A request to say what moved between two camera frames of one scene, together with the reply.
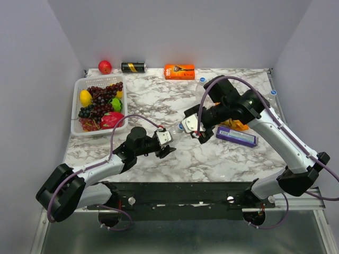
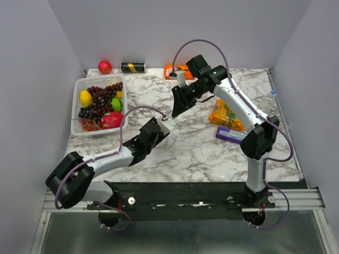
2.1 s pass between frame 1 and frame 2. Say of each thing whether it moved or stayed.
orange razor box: stayed
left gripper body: moved
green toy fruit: stayed
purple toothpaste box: stayed
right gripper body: moved
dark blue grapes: stayed
